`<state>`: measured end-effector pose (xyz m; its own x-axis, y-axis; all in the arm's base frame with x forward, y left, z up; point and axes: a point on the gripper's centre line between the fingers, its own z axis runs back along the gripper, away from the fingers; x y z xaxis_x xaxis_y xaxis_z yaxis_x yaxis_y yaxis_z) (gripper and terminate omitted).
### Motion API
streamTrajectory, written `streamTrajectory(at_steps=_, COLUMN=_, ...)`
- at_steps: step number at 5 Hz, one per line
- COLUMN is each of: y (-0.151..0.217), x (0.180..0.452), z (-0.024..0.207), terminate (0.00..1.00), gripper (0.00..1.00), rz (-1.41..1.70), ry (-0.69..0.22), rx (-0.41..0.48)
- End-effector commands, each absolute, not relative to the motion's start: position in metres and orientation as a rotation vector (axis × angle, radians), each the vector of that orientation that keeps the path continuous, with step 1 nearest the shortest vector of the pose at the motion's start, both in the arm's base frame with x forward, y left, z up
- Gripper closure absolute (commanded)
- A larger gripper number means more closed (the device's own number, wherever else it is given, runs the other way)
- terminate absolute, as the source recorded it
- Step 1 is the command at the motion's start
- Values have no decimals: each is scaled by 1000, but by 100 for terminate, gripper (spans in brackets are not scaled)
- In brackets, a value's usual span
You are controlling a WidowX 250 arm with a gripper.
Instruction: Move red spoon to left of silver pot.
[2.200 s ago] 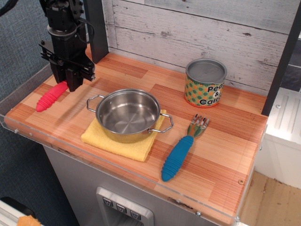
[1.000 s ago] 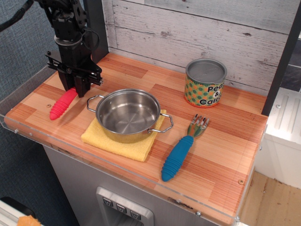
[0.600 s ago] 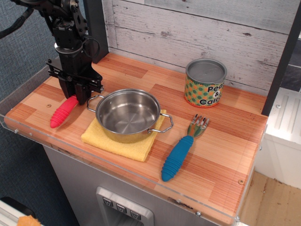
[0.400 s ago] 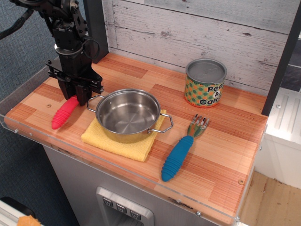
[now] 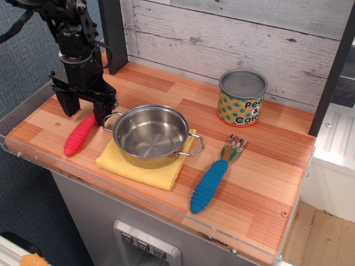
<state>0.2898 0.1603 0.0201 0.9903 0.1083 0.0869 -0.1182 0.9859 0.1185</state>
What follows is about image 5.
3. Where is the orange object at corner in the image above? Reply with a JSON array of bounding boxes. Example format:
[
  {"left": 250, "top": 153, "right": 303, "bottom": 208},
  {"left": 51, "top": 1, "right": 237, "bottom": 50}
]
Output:
[{"left": 20, "top": 253, "right": 49, "bottom": 266}]

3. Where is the stainless steel pot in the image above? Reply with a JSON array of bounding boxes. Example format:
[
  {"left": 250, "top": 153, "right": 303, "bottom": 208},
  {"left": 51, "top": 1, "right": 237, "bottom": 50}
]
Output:
[{"left": 102, "top": 104, "right": 205, "bottom": 168}]

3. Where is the dark left vertical post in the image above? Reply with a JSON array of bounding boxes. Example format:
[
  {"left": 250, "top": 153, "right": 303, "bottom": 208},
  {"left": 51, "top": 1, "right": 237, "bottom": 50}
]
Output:
[{"left": 98, "top": 0, "right": 128, "bottom": 75}]

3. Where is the blue handled metal fork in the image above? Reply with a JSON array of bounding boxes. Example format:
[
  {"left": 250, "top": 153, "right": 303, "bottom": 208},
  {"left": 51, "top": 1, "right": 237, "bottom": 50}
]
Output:
[{"left": 190, "top": 134, "right": 247, "bottom": 214}]

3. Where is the dark right vertical post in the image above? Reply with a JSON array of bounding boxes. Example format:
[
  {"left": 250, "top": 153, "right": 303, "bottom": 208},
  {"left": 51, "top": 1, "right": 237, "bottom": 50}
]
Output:
[{"left": 308, "top": 1, "right": 354, "bottom": 137}]

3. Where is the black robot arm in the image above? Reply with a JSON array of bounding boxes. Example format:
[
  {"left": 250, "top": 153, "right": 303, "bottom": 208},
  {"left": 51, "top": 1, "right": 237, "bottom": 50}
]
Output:
[{"left": 1, "top": 1, "right": 118, "bottom": 126}]

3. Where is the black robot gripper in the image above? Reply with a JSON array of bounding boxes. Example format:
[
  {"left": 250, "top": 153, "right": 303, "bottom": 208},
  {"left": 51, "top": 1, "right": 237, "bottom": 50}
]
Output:
[{"left": 49, "top": 52, "right": 118, "bottom": 126}]

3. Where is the grey cabinet with dispenser panel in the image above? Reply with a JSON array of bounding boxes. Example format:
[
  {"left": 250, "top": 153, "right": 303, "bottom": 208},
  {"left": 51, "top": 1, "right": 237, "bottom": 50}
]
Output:
[{"left": 52, "top": 172, "right": 253, "bottom": 265}]

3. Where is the peas and carrots can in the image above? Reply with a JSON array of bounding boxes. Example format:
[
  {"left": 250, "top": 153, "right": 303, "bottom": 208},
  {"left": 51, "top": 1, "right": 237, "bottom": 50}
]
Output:
[{"left": 217, "top": 69, "right": 268, "bottom": 127}]

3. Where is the yellow cloth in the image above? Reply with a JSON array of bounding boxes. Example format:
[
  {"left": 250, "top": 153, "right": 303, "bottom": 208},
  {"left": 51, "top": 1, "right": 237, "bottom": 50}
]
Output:
[{"left": 95, "top": 140, "right": 185, "bottom": 191}]

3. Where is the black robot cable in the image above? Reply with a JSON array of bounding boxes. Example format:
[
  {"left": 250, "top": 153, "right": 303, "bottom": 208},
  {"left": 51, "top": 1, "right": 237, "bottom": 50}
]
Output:
[{"left": 0, "top": 9, "right": 36, "bottom": 45}]

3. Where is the dark vertical post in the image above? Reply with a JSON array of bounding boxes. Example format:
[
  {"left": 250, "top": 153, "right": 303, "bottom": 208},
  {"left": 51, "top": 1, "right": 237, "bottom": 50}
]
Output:
[
  {"left": 308, "top": 1, "right": 354, "bottom": 137},
  {"left": 98, "top": 0, "right": 128, "bottom": 75}
]

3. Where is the red handled metal spoon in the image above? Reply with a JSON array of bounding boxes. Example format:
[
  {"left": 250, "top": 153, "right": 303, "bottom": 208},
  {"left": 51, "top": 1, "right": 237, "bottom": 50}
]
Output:
[{"left": 64, "top": 114, "right": 97, "bottom": 157}]

